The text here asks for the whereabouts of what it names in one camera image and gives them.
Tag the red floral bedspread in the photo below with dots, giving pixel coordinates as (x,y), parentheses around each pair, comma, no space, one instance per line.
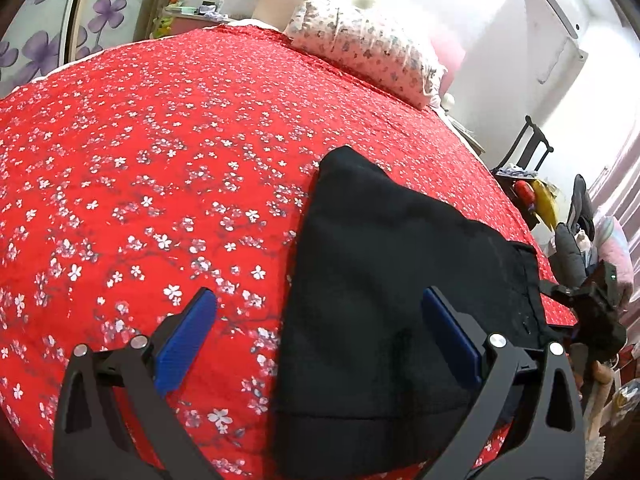
(150,160)

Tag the dark grey jacket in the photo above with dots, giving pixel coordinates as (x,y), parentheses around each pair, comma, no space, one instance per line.
(570,255)

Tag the beige headboard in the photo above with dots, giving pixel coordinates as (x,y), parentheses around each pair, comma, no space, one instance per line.
(272,10)

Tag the white round lamp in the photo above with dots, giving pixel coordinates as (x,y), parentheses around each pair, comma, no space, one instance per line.
(447,101)

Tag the white air conditioner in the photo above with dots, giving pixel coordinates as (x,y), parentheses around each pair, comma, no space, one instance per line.
(550,25)

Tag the person's right hand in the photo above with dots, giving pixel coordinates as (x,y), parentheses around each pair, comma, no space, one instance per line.
(597,372)

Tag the black wooden chair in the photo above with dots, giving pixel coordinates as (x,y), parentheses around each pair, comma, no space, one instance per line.
(530,145)

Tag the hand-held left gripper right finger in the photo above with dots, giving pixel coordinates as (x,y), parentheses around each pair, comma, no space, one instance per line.
(452,330)

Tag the pink curtain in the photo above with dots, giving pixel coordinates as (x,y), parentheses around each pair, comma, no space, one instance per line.
(617,180)

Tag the black pants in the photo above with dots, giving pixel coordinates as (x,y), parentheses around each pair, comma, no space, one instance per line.
(380,270)

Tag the yellow plush toy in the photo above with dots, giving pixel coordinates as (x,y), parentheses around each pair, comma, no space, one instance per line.
(546,202)

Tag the cluttered bedside table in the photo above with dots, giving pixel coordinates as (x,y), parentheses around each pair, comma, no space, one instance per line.
(197,12)

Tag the wooden bedside table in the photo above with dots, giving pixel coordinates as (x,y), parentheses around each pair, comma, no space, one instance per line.
(470,137)

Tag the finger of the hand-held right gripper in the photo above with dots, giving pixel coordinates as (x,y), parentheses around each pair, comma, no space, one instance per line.
(557,290)

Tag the purple flower wardrobe door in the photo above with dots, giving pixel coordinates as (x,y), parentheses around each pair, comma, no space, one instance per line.
(100,15)

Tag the red plush toy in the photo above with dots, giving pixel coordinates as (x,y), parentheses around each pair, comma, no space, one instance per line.
(525,194)

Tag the white floral pillow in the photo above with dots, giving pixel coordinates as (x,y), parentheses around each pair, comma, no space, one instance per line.
(365,45)

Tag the pink pastel pillow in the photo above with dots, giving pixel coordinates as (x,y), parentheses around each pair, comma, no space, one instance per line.
(616,247)

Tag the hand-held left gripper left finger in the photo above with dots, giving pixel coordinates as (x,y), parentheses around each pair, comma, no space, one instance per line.
(186,330)

